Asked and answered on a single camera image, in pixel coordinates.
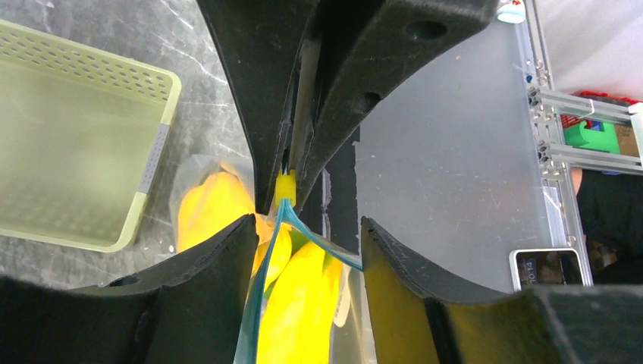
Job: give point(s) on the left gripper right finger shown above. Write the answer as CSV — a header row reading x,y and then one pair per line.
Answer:
x,y
423,313

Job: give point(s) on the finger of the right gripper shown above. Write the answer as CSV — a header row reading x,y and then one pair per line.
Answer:
x,y
368,48
258,43

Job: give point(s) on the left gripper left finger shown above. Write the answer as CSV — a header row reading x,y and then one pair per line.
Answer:
x,y
186,309

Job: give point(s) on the clear zip top bag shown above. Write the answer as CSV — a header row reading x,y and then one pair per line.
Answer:
x,y
193,172

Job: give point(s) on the yellow bananas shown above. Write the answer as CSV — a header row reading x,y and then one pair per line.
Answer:
x,y
303,284

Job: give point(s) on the yellow bell pepper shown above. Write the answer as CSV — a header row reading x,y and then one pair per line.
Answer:
x,y
210,207

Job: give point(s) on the pale green perforated basket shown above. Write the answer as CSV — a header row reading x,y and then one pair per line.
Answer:
x,y
82,133

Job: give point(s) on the smartphone with lit screen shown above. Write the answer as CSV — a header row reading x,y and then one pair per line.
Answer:
x,y
547,266

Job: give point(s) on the green red toy blocks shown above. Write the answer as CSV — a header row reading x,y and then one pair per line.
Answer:
x,y
598,135

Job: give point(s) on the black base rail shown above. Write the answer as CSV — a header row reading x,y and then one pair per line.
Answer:
x,y
331,209

